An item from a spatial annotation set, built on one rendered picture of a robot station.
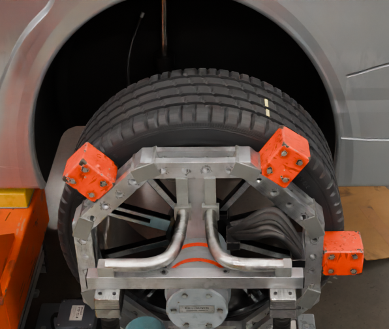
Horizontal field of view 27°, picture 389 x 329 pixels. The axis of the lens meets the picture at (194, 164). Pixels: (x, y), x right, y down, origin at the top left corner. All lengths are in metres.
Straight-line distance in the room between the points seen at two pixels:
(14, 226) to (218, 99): 0.78
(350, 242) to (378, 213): 1.57
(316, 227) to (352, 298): 1.27
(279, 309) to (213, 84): 0.53
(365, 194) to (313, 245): 1.72
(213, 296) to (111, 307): 0.21
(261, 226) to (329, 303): 1.39
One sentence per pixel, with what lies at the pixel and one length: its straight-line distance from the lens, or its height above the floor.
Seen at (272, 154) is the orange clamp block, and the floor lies 1.13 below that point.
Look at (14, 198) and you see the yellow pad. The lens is 2.33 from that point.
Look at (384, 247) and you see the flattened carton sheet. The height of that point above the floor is 0.01.
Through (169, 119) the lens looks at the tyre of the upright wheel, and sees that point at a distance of 1.71.
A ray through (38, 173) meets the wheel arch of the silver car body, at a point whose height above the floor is 0.80.
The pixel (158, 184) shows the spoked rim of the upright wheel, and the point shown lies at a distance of 1.82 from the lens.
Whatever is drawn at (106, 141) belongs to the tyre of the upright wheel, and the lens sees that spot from 1.76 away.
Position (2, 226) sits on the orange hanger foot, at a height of 0.68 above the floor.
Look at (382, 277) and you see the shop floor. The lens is 3.11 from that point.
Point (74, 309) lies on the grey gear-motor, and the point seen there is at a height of 0.43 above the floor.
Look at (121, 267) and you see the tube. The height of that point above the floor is 1.00.
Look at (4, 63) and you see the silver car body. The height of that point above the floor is 1.12.
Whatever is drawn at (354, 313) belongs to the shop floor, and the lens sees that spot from 2.96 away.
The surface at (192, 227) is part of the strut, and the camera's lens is 1.76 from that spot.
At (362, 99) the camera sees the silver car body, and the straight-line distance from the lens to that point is 2.11.
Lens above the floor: 2.03
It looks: 34 degrees down
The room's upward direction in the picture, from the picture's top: 2 degrees counter-clockwise
